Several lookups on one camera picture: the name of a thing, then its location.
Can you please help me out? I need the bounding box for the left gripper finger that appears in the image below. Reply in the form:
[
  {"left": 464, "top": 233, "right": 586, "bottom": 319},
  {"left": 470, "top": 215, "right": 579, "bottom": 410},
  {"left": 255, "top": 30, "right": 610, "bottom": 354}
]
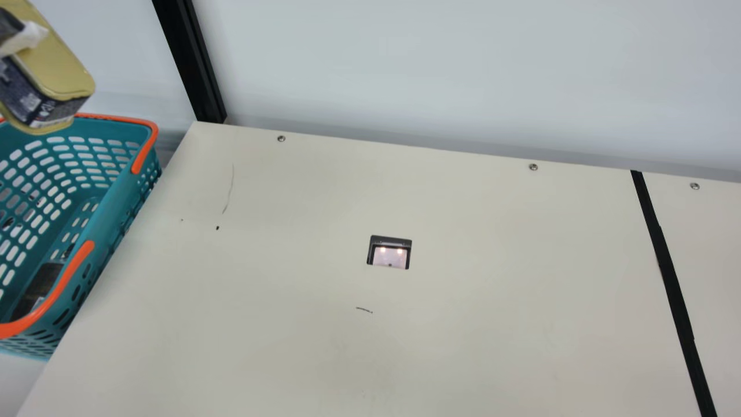
[{"left": 0, "top": 8, "right": 50, "bottom": 59}]

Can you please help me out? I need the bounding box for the gold rectangular tin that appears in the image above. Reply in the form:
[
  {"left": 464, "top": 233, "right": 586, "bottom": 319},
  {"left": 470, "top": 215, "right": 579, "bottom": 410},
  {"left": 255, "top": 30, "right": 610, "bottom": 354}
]
[{"left": 0, "top": 0, "right": 96, "bottom": 135}]

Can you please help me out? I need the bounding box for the teal shopping basket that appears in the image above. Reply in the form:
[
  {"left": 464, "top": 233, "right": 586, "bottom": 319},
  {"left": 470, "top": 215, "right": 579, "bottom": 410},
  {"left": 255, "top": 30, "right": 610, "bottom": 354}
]
[{"left": 0, "top": 113, "right": 162, "bottom": 361}]

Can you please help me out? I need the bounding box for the dark coffee bottle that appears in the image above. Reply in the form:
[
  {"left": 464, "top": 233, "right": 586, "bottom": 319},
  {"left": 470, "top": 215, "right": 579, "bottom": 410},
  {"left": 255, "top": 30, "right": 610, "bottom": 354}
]
[{"left": 10, "top": 262, "right": 65, "bottom": 322}]

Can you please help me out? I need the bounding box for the small square scanner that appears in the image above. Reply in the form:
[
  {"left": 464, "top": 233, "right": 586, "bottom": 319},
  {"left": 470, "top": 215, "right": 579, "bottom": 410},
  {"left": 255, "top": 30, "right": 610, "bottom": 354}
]
[{"left": 366, "top": 235, "right": 413, "bottom": 271}]

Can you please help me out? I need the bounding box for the black strip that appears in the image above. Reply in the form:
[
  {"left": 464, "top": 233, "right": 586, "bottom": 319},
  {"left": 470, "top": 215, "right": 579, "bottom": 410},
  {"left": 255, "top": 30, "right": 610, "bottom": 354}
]
[{"left": 630, "top": 170, "right": 718, "bottom": 417}]

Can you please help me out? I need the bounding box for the black post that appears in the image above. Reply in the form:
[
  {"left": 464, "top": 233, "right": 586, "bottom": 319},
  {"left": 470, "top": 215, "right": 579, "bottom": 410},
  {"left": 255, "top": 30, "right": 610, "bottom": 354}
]
[{"left": 152, "top": 0, "right": 228, "bottom": 124}]

